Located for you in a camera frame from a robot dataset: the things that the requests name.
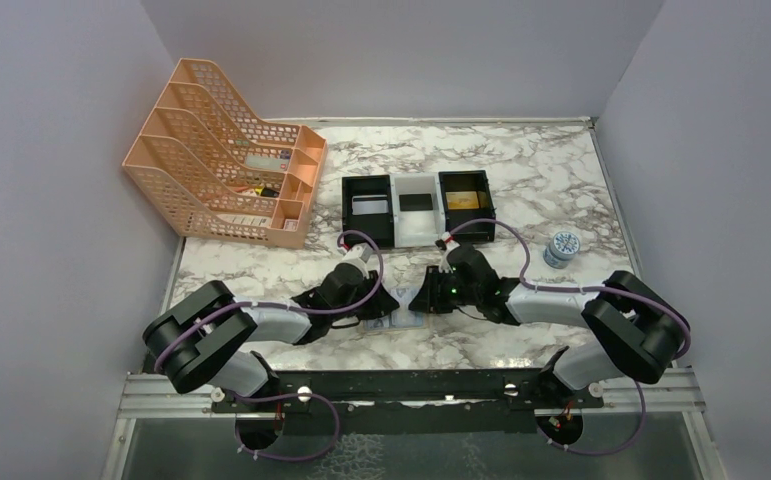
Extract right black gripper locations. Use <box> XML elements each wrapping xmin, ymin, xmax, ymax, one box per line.
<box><xmin>409</xmin><ymin>264</ymin><xmax>480</xmax><ymax>313</ymax></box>

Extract silver VIP card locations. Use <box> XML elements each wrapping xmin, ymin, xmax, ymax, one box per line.
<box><xmin>388</xmin><ymin>286</ymin><xmax>420</xmax><ymax>311</ymax></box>
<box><xmin>351</xmin><ymin>195</ymin><xmax>390</xmax><ymax>216</ymax></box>

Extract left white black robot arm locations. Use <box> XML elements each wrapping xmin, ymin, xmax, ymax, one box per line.
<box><xmin>142</xmin><ymin>262</ymin><xmax>400</xmax><ymax>411</ymax></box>

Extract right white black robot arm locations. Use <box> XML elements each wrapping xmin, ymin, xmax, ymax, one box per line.
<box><xmin>409</xmin><ymin>246</ymin><xmax>690</xmax><ymax>407</ymax></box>

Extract black card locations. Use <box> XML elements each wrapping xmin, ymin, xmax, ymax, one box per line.
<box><xmin>398</xmin><ymin>193</ymin><xmax>434</xmax><ymax>212</ymax></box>

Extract gold card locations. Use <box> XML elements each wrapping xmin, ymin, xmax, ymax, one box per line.
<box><xmin>445</xmin><ymin>191</ymin><xmax>481</xmax><ymax>210</ymax></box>

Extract black left tray bin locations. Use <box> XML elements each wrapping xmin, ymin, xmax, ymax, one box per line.
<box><xmin>341</xmin><ymin>175</ymin><xmax>395</xmax><ymax>250</ymax></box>

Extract black tray bin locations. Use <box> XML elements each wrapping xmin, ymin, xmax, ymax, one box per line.
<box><xmin>341</xmin><ymin>175</ymin><xmax>395</xmax><ymax>250</ymax></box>
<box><xmin>438</xmin><ymin>170</ymin><xmax>496</xmax><ymax>244</ymax></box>

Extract white middle tray bin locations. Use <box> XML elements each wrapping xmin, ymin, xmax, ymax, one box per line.
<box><xmin>390</xmin><ymin>173</ymin><xmax>445</xmax><ymax>248</ymax></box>

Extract black right tray bin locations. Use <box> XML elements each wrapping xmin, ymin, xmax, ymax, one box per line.
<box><xmin>438</xmin><ymin>170</ymin><xmax>496</xmax><ymax>244</ymax></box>

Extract blue white round tin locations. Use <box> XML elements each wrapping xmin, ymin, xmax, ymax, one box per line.
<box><xmin>543</xmin><ymin>231</ymin><xmax>581</xmax><ymax>269</ymax></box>

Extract items in organizer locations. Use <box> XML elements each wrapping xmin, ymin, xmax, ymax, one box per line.
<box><xmin>209</xmin><ymin>135</ymin><xmax>293</xmax><ymax>226</ymax></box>

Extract peach plastic file organizer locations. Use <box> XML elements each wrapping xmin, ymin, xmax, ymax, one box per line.
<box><xmin>122</xmin><ymin>58</ymin><xmax>328</xmax><ymax>249</ymax></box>

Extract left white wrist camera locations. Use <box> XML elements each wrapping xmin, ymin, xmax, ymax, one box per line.
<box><xmin>341</xmin><ymin>244</ymin><xmax>374</xmax><ymax>273</ymax></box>

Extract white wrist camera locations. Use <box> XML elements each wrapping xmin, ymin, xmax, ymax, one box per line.
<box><xmin>437</xmin><ymin>233</ymin><xmax>462</xmax><ymax>273</ymax></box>
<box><xmin>341</xmin><ymin>244</ymin><xmax>374</xmax><ymax>273</ymax></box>

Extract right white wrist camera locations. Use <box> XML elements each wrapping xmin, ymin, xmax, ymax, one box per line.
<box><xmin>437</xmin><ymin>233</ymin><xmax>462</xmax><ymax>273</ymax></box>

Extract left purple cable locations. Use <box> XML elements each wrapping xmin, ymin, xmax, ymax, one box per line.
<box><xmin>153</xmin><ymin>229</ymin><xmax>386</xmax><ymax>376</ymax></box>

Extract purple cable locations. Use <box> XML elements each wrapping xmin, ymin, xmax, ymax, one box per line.
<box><xmin>441</xmin><ymin>218</ymin><xmax>693</xmax><ymax>458</ymax></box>
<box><xmin>153</xmin><ymin>229</ymin><xmax>386</xmax><ymax>376</ymax></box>

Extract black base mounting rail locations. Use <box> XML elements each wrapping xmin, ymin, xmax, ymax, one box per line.
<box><xmin>211</xmin><ymin>368</ymin><xmax>604</xmax><ymax>435</ymax></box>

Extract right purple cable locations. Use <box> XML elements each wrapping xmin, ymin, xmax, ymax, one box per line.
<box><xmin>441</xmin><ymin>218</ymin><xmax>693</xmax><ymax>458</ymax></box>

